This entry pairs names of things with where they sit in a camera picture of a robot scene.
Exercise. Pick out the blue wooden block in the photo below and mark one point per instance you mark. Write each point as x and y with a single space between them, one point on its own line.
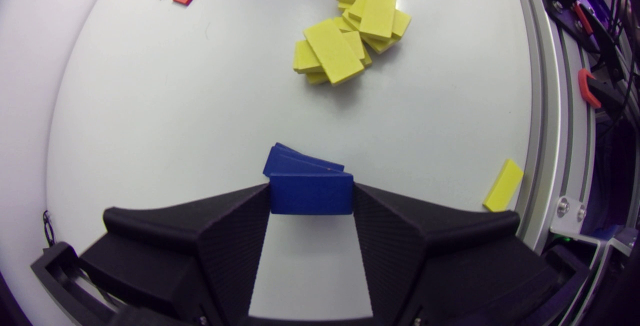
295 165
286 146
311 194

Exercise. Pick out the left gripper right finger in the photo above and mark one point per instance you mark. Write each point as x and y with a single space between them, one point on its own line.
415 251

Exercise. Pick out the pile of yellow wooden blocks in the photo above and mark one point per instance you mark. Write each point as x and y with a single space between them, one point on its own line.
400 24

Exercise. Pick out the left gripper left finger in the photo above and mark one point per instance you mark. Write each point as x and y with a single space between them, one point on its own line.
210 246

